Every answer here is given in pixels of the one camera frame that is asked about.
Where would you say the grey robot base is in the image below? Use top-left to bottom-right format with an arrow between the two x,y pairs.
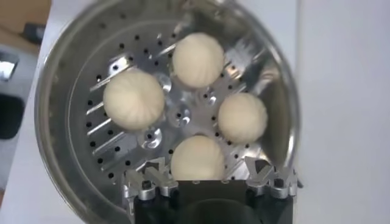
0,42 -> 39,195

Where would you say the white steamed baozi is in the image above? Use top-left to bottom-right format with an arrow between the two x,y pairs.
217,92 -> 269,144
102,69 -> 166,131
172,32 -> 225,89
169,135 -> 226,181

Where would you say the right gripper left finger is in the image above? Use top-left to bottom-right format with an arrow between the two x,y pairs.
121,158 -> 180,201

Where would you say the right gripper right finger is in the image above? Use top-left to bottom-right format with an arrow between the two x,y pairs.
243,155 -> 299,200

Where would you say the stainless steel steamer basket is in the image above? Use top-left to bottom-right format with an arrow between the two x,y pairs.
34,0 -> 301,224

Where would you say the small black box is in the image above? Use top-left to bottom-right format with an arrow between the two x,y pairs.
21,23 -> 46,45

